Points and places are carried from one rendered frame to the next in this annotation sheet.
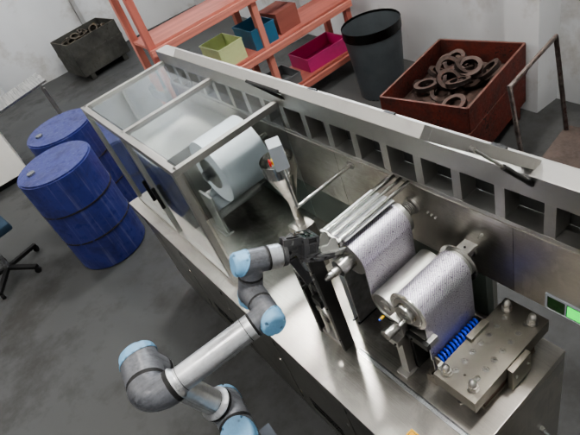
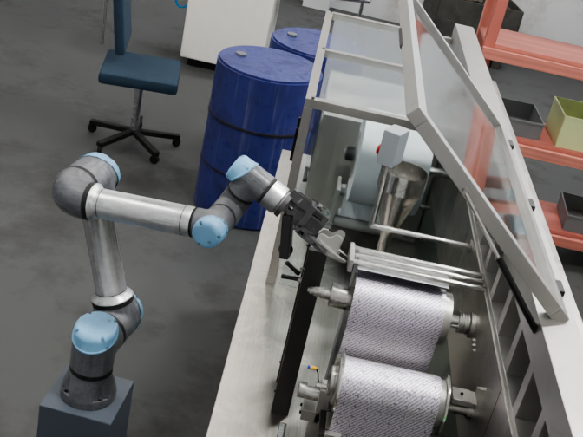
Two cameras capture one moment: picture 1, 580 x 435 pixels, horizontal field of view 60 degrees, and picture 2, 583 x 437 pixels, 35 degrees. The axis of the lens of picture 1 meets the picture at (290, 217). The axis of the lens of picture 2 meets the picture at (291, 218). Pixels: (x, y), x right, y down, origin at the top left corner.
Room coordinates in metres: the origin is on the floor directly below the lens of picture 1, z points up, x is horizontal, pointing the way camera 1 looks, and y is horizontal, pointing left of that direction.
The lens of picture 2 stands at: (-0.74, -0.80, 2.56)
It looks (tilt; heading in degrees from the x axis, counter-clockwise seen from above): 27 degrees down; 24
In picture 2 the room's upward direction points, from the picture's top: 12 degrees clockwise
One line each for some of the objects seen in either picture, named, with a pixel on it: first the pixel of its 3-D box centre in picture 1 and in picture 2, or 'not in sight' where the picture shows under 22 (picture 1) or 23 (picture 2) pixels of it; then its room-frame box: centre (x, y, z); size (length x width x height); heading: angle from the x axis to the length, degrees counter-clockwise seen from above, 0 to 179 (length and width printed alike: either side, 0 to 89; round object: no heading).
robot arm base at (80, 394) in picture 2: not in sight; (89, 378); (0.89, 0.42, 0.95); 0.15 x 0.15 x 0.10
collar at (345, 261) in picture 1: (343, 263); (341, 296); (1.20, -0.11, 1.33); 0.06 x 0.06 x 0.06; 25
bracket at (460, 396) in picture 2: (465, 247); (463, 396); (1.11, -0.51, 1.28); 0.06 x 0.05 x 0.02; 115
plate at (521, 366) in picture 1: (520, 369); not in sight; (0.81, -0.51, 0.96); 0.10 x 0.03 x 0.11; 115
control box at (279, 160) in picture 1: (274, 154); (390, 145); (1.50, -0.03, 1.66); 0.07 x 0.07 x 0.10; 89
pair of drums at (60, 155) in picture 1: (85, 185); (282, 122); (4.14, 1.61, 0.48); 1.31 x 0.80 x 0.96; 17
